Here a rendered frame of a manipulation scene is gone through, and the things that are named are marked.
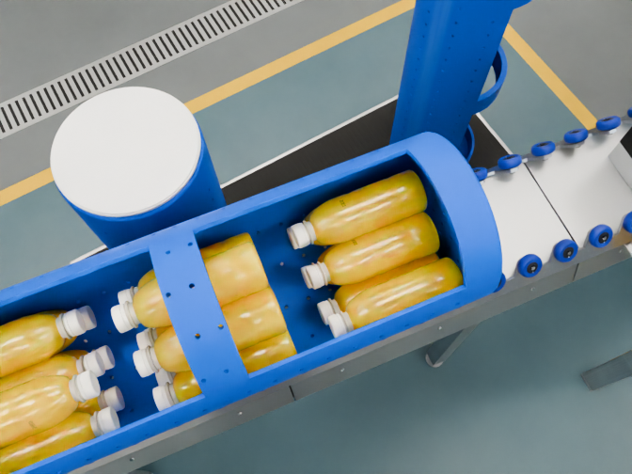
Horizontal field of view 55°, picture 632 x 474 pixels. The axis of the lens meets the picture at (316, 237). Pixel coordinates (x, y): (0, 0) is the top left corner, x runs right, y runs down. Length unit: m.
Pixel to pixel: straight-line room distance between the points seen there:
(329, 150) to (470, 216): 1.33
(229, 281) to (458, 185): 0.35
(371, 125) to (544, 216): 1.09
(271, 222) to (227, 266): 0.22
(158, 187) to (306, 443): 1.12
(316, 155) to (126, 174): 1.10
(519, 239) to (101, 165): 0.79
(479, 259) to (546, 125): 1.68
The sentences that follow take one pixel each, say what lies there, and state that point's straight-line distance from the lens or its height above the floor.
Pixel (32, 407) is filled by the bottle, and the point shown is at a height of 1.16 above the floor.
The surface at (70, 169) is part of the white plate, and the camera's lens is 1.19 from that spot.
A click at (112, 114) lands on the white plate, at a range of 1.23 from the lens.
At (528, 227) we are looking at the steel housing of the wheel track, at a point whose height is 0.93.
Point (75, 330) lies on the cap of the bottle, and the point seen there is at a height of 1.12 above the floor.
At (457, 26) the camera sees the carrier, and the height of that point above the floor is 0.90.
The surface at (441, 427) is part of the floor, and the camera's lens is 2.04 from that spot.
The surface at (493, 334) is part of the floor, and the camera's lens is 2.13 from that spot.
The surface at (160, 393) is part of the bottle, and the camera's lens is 0.95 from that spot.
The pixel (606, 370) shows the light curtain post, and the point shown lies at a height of 0.17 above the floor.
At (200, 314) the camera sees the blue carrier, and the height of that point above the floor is 1.23.
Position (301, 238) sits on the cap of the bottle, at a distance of 0.95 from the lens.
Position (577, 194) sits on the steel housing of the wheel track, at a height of 0.93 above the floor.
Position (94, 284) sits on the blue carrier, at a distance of 1.06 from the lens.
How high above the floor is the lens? 1.99
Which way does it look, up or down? 67 degrees down
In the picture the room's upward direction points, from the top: 2 degrees counter-clockwise
